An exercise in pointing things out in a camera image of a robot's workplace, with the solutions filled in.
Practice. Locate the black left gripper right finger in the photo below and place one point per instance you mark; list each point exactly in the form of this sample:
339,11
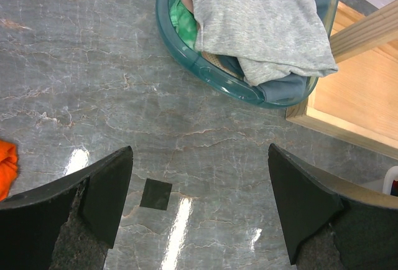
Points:
329,222

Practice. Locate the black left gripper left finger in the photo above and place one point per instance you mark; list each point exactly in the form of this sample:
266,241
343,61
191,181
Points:
69,223

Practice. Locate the white plastic laundry basket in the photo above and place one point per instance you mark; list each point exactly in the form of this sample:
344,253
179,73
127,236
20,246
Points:
390,182

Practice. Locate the black square tape marker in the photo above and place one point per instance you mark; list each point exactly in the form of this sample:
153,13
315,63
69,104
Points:
156,194

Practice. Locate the orange garment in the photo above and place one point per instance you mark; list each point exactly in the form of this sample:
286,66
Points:
8,167

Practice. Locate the wooden clothes rack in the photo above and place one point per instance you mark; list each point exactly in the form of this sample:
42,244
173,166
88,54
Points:
358,104

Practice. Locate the blue-grey garment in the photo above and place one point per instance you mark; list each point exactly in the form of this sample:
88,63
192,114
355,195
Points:
291,86

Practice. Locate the beige mesh garment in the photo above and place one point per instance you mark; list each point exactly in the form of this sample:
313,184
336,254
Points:
213,59

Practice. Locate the grey t-shirt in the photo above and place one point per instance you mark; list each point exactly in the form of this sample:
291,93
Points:
270,38

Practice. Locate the green tie-dye garment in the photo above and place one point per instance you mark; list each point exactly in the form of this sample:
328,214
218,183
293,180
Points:
184,23

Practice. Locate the teal plastic basin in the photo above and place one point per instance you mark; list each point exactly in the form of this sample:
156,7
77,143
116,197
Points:
237,88

